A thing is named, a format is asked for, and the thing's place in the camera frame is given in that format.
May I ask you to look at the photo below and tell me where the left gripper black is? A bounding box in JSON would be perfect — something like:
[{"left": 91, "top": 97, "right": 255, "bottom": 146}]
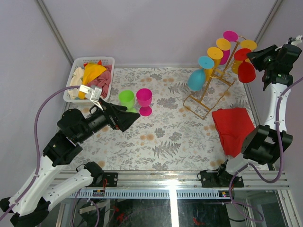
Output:
[{"left": 78, "top": 97, "right": 142, "bottom": 143}]

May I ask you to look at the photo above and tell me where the red plastic wine glass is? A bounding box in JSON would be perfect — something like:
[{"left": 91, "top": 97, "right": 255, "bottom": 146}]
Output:
[{"left": 234, "top": 48, "right": 256, "bottom": 83}]

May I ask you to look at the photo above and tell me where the green plastic wine glass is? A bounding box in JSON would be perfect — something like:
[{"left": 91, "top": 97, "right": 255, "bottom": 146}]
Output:
[{"left": 118, "top": 90, "right": 137, "bottom": 113}]

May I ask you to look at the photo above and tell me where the magenta plastic wine glass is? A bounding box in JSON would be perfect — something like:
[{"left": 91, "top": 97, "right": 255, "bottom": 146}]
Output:
[{"left": 136, "top": 88, "right": 152, "bottom": 116}]

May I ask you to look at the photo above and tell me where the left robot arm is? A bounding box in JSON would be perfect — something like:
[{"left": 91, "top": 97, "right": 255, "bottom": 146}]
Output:
[{"left": 0, "top": 99, "right": 140, "bottom": 227}]

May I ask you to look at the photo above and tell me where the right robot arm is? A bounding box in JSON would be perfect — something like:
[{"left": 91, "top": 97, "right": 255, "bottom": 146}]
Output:
[{"left": 216, "top": 41, "right": 302, "bottom": 187}]

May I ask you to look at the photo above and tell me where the rear right yellow wine glass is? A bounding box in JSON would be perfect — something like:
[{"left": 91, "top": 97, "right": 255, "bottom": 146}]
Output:
[{"left": 232, "top": 39, "right": 257, "bottom": 74}]

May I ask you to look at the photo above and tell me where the yellow wine glass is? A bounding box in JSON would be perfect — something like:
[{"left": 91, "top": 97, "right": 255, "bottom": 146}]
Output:
[
  {"left": 205, "top": 47, "right": 223, "bottom": 81},
  {"left": 216, "top": 38, "right": 231, "bottom": 65},
  {"left": 232, "top": 39, "right": 257, "bottom": 74}
]

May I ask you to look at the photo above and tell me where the rear magenta wine glass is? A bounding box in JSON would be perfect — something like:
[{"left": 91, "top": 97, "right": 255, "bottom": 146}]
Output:
[{"left": 223, "top": 31, "right": 239, "bottom": 42}]

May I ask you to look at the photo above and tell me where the middle yellow wine glass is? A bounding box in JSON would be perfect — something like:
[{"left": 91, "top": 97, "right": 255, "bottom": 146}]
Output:
[{"left": 216, "top": 38, "right": 231, "bottom": 65}]

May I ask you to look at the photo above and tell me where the front yellow wine glass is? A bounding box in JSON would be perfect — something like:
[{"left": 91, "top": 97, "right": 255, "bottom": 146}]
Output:
[{"left": 205, "top": 47, "right": 223, "bottom": 81}]

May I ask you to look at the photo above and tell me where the teal plastic wine glass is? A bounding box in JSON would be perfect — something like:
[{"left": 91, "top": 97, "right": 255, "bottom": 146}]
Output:
[{"left": 187, "top": 56, "right": 214, "bottom": 91}]

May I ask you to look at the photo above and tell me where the pink cloth in basket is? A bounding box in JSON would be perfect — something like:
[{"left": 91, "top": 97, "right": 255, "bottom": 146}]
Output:
[{"left": 88, "top": 65, "right": 112, "bottom": 98}]

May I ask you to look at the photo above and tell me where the white plastic basket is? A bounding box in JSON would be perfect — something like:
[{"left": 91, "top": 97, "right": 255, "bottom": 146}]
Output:
[{"left": 66, "top": 56, "right": 115, "bottom": 101}]

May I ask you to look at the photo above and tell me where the yellow cloth in basket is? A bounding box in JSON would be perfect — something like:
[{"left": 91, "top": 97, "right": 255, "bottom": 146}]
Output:
[{"left": 82, "top": 63, "right": 106, "bottom": 86}]

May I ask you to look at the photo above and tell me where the cream floral cloth in basket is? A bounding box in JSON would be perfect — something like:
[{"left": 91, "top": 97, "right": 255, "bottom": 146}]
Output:
[{"left": 68, "top": 67, "right": 85, "bottom": 99}]

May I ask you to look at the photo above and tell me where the red folded cloth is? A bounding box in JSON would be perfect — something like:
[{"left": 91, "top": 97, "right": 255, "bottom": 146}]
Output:
[{"left": 212, "top": 107, "right": 255, "bottom": 157}]

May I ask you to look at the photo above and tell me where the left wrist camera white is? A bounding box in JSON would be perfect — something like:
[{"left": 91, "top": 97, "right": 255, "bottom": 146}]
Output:
[{"left": 79, "top": 85, "right": 103, "bottom": 110}]

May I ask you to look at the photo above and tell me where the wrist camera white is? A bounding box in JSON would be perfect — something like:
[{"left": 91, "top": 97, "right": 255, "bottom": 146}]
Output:
[
  {"left": 79, "top": 85, "right": 103, "bottom": 110},
  {"left": 287, "top": 35, "right": 303, "bottom": 46}
]

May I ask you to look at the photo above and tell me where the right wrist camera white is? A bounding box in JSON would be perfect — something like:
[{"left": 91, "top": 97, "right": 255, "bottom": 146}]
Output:
[{"left": 287, "top": 35, "right": 303, "bottom": 46}]

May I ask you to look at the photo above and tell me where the gold wire glass rack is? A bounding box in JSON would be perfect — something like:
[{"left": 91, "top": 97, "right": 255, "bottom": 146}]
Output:
[{"left": 183, "top": 35, "right": 247, "bottom": 120}]

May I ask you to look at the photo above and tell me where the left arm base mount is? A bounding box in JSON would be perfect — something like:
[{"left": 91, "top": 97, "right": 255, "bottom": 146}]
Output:
[{"left": 83, "top": 162, "right": 118, "bottom": 188}]

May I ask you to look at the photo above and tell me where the aluminium front rail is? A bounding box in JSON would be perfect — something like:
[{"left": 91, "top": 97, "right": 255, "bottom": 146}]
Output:
[{"left": 117, "top": 171, "right": 290, "bottom": 190}]

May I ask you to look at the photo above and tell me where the slotted grey cable duct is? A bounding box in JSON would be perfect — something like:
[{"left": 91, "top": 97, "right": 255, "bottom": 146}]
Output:
[{"left": 70, "top": 188, "right": 230, "bottom": 200}]

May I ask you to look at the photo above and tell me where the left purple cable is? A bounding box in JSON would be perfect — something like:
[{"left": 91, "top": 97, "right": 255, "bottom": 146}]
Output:
[{"left": 0, "top": 86, "right": 81, "bottom": 223}]

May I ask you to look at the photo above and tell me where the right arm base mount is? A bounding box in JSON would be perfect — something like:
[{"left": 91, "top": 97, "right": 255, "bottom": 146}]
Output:
[{"left": 197, "top": 161, "right": 233, "bottom": 188}]

